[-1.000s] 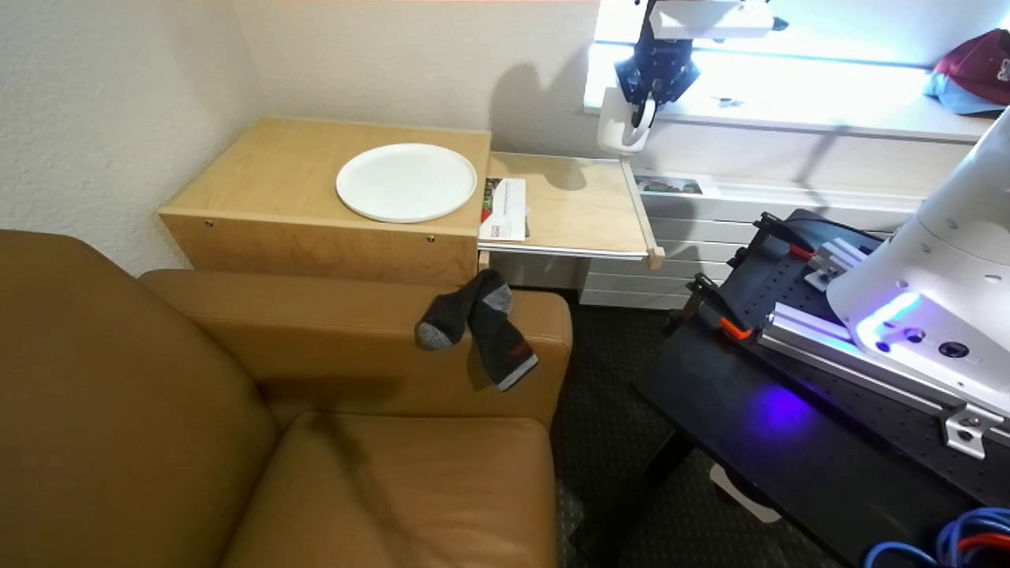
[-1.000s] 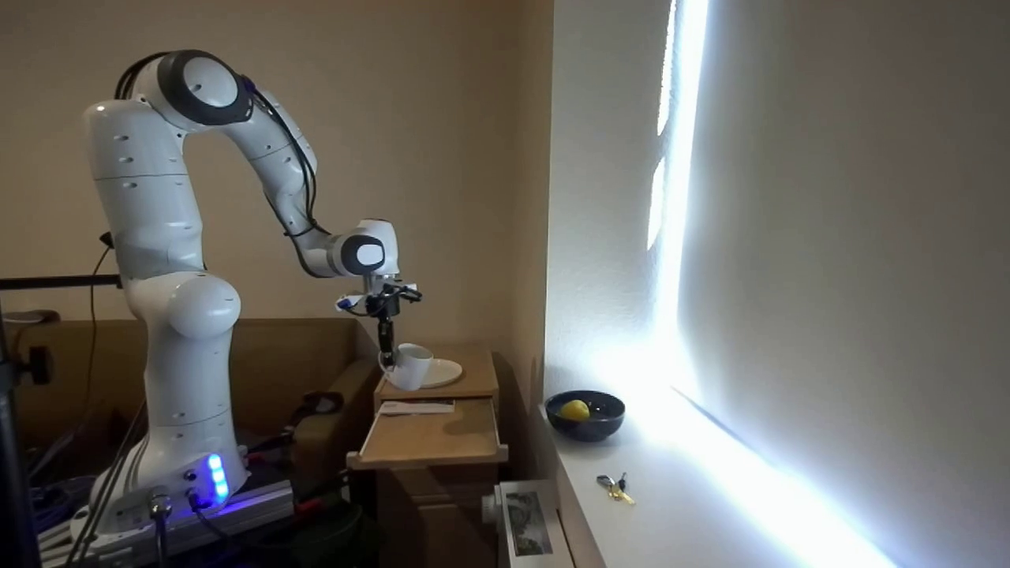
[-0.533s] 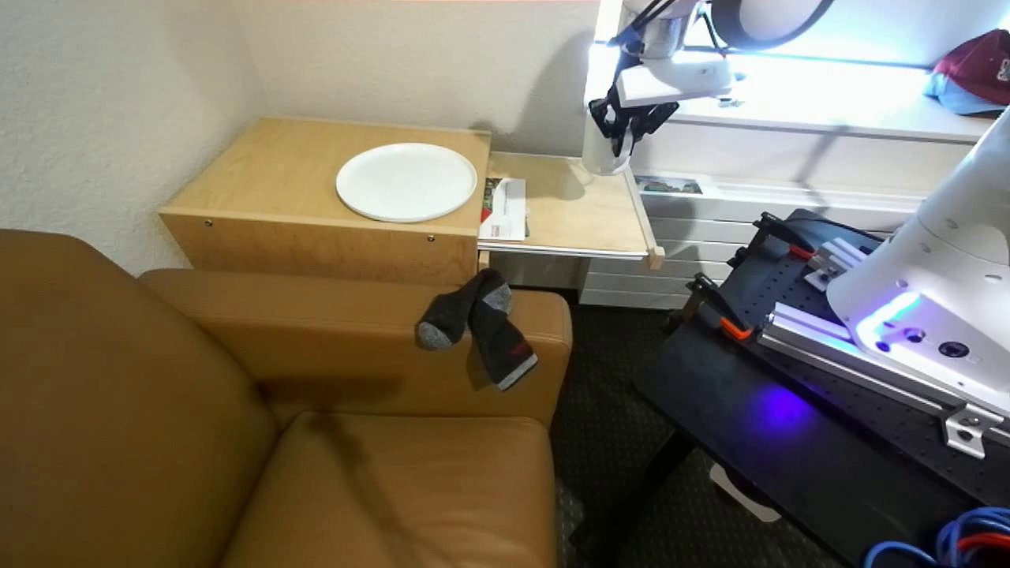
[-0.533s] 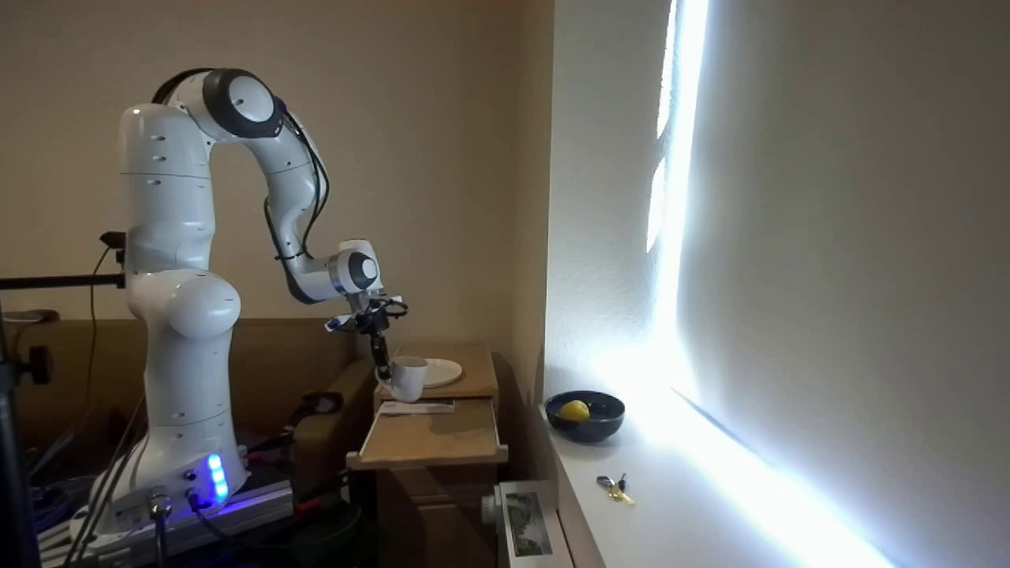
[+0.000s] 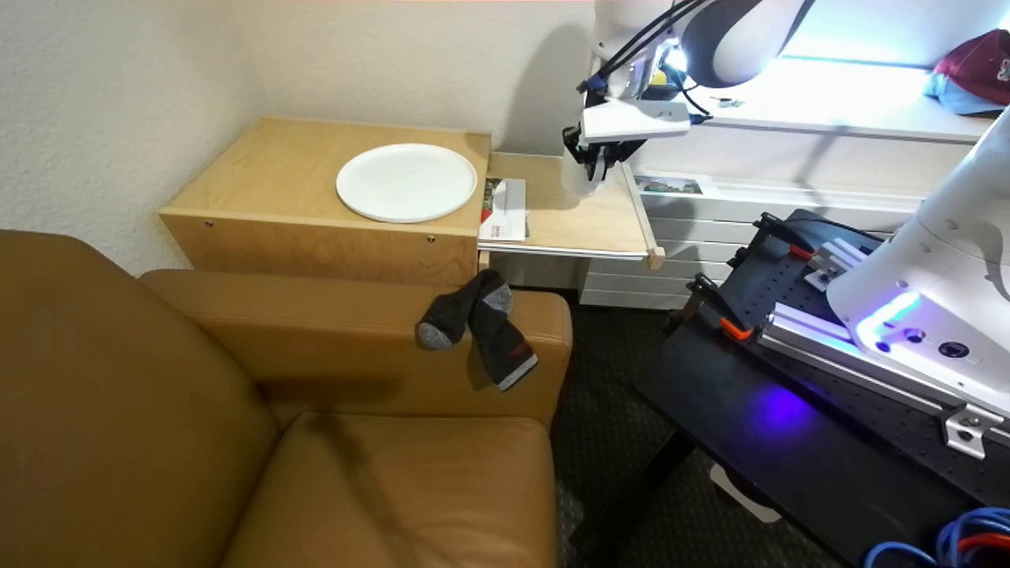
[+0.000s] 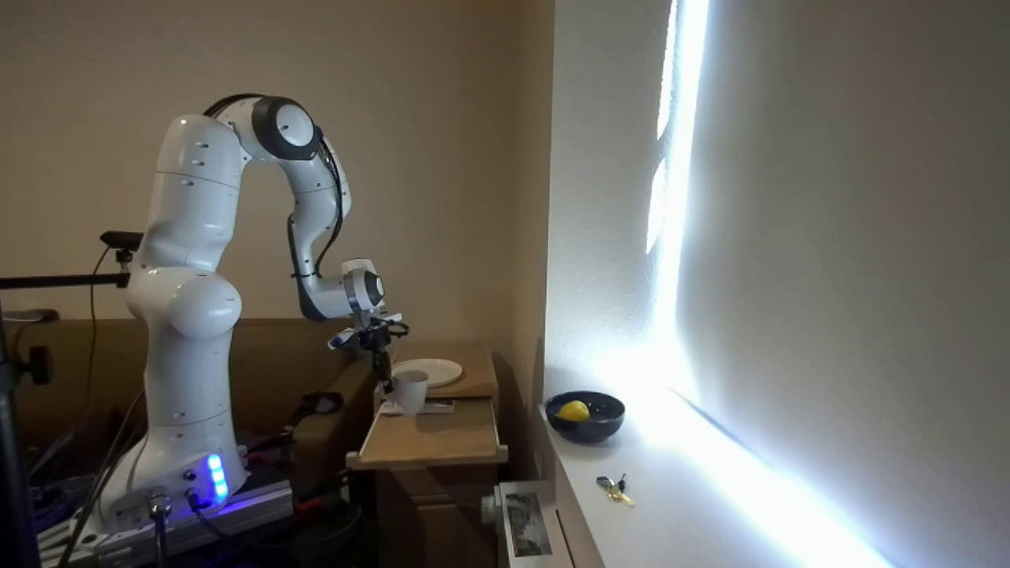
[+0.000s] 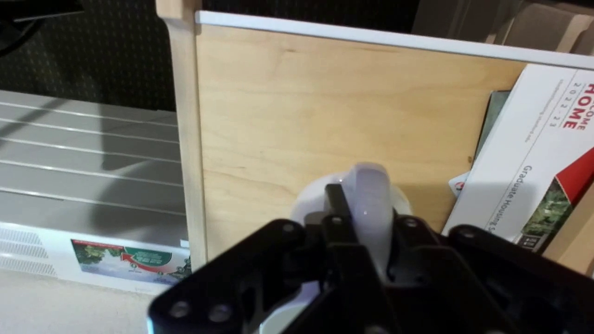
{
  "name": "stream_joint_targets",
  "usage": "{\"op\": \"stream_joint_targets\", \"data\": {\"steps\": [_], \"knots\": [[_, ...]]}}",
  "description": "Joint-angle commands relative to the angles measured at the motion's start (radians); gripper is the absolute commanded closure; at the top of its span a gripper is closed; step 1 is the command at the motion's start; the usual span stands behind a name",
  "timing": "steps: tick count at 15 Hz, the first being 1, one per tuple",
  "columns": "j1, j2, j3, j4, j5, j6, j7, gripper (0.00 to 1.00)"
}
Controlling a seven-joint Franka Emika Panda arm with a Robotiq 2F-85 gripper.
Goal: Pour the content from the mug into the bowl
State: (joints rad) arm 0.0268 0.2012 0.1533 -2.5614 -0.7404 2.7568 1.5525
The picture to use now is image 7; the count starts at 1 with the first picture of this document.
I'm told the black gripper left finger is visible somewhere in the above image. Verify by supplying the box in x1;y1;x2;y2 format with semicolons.
147;183;398;334

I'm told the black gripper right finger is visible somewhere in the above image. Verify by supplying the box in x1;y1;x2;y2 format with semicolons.
394;216;594;334

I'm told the white ceramic mug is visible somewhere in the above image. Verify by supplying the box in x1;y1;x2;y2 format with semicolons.
257;162;416;334

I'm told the white brochure with red print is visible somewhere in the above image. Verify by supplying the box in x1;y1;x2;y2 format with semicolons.
442;62;594;257

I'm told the wooden pull-out tray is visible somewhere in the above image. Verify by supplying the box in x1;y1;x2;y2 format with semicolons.
155;0;594;277

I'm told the green leaflet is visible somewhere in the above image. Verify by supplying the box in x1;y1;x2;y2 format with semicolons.
448;90;515;199

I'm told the green and red picture card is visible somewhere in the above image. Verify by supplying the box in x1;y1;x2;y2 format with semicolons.
69;238;194;288

